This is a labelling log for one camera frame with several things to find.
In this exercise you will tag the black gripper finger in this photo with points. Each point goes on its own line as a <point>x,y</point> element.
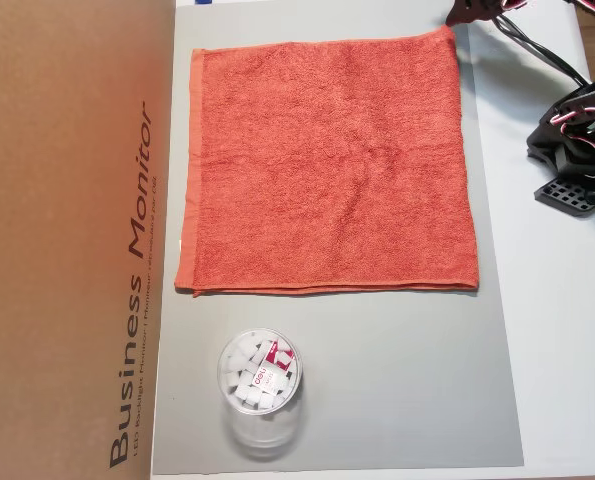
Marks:
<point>469,11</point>

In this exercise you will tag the orange terry towel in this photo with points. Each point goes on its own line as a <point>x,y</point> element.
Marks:
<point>327,160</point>

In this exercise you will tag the black perforated arm base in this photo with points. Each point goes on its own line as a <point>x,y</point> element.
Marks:
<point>564,195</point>

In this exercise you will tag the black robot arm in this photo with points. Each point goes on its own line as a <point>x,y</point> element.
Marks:
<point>572,150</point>

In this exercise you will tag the grey table mat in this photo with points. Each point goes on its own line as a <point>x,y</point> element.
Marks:
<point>377,375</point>

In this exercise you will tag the red white eraser packet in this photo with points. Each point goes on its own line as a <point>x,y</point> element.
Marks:
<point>272,365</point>

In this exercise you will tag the white eraser cubes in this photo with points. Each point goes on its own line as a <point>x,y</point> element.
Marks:
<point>242,385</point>

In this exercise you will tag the Business Monitor cardboard box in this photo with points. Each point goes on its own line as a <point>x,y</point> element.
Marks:
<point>62,225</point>

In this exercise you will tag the clear plastic jar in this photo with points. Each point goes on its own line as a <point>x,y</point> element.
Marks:
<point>259,430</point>

